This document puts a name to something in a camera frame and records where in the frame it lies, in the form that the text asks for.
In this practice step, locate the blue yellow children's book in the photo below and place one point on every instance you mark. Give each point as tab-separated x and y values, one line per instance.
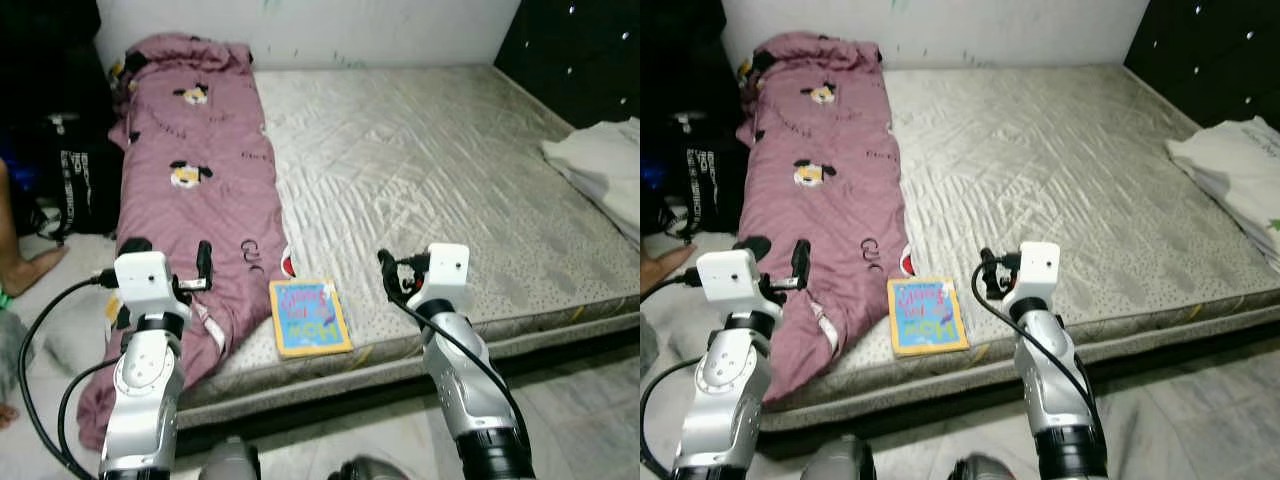
928	316
310	318

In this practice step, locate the white pillow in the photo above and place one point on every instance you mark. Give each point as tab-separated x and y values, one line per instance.
1235	170
600	170

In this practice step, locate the purple cartoon print blanket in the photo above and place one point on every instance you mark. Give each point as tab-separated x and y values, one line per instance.
830	200
200	200

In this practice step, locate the white quilted mattress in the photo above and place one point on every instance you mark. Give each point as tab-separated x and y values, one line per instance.
430	180
1050	180

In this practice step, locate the blue bag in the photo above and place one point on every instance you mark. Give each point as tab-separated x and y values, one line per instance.
652	170

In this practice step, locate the grey left robot leg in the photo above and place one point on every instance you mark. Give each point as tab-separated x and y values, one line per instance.
230	462
840	465

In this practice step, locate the grey robot leg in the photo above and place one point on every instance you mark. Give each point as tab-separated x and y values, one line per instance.
840	465
370	470
985	470
230	462

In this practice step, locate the grey right robot leg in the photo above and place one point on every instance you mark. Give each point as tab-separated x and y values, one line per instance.
370	470
985	470

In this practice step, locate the dark tufted headboard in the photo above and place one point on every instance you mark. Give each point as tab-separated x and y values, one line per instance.
580	50
1210	40

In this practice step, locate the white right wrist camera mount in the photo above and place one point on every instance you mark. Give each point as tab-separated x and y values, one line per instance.
1038	268
447	270

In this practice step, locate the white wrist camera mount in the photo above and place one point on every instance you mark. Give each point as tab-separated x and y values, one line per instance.
145	280
730	278
1038	268
447	270

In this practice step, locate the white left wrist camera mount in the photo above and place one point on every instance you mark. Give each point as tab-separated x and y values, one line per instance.
145	280
730	278

